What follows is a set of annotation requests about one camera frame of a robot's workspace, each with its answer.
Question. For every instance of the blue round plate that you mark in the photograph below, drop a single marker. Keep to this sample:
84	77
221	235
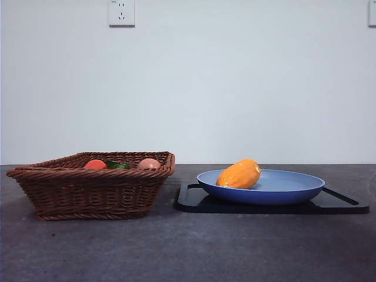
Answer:
279	194

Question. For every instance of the black rectangular tray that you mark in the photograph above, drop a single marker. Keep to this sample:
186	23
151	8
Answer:
264	209

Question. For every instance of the brown wicker basket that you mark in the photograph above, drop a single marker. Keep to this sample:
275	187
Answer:
88	194

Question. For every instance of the white wall socket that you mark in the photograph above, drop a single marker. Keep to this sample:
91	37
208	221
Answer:
122	13
372	13

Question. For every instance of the yellow corn cob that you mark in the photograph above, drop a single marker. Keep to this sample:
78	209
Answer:
238	174

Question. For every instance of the orange carrot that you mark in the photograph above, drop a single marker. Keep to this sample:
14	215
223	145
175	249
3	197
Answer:
95	164

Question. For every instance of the green chili pepper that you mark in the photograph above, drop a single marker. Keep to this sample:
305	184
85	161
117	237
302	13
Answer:
117	165

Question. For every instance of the pale brown egg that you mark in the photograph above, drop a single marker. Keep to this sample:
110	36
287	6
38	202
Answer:
149	164

